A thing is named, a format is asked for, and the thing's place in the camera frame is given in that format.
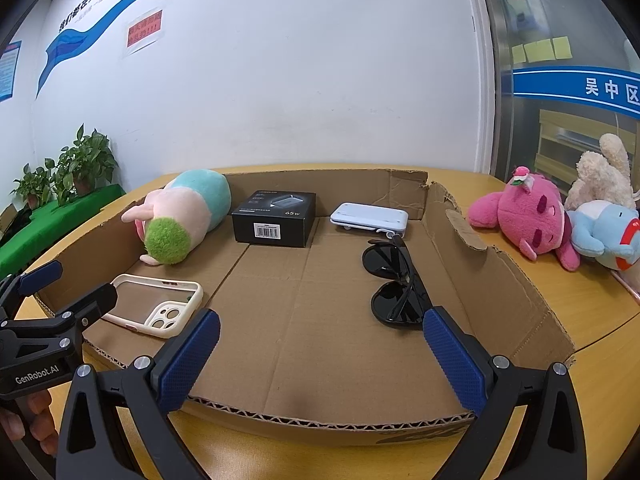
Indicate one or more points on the blue wall decal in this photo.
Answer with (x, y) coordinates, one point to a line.
(75, 42)

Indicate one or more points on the beige plush toy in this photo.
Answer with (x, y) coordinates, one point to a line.
(600, 175)

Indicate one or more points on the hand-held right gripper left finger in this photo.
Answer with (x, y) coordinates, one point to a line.
(187, 360)

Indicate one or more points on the light blue plush toy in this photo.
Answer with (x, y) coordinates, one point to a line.
(595, 227)

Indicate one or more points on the teal pink caterpillar plush toy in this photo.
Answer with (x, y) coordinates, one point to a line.
(200, 200)

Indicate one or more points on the green table cloth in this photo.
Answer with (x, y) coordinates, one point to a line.
(75, 210)

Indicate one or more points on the blue door band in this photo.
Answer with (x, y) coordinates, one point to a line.
(560, 85)

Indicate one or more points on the person's left hand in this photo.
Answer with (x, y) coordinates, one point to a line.
(44, 425)

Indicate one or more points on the small potted green plant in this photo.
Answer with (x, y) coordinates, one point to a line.
(35, 185)

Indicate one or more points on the shallow brown cardboard box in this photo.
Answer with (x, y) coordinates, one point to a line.
(310, 320)

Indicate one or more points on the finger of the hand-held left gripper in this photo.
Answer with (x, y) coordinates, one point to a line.
(97, 300)
(42, 275)

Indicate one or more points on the black cardboard product box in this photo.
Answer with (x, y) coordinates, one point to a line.
(272, 217)

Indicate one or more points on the red wall notice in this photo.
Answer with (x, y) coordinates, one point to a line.
(145, 31)

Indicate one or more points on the large potted green plant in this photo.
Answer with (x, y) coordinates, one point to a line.
(85, 160)

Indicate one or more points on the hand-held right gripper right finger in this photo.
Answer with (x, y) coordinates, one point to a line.
(452, 365)

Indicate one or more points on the yellow shelf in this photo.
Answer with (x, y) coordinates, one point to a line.
(560, 145)

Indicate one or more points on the pink bear plush toy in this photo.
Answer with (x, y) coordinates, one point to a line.
(520, 210)

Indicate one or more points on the black sunglasses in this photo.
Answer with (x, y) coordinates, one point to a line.
(382, 262)

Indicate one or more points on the beige phone case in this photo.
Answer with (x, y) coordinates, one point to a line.
(165, 317)

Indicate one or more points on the glass door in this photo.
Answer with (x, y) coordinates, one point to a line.
(575, 20)

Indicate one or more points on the yellow sticky note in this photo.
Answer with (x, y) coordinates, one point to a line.
(517, 53)
(538, 50)
(561, 47)

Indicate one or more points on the light blue folded stand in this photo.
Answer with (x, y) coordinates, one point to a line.
(367, 216)

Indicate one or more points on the blue wall poster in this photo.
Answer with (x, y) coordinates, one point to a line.
(7, 72)

